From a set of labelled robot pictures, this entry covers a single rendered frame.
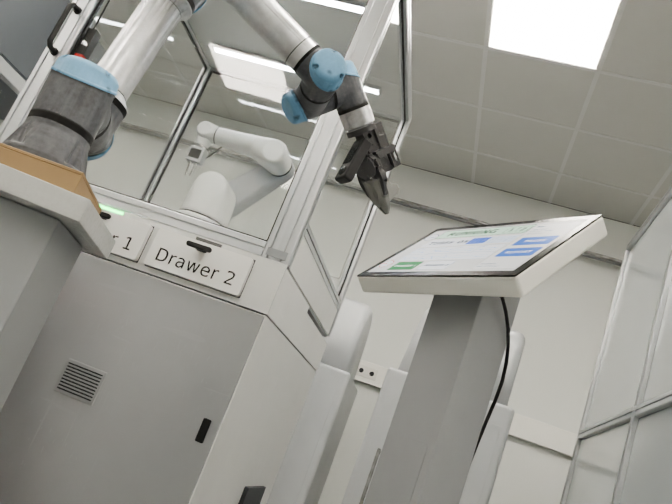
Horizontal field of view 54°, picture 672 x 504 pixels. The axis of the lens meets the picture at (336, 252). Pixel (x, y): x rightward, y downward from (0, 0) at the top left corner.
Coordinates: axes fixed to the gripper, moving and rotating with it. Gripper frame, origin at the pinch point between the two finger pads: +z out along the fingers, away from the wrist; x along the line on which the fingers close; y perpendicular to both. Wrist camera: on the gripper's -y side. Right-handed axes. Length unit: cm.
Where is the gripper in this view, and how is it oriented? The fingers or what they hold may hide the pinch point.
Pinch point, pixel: (383, 210)
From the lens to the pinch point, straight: 158.8
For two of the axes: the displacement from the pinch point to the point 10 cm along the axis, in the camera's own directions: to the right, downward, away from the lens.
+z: 3.5, 9.1, 2.1
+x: -5.6, 0.3, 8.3
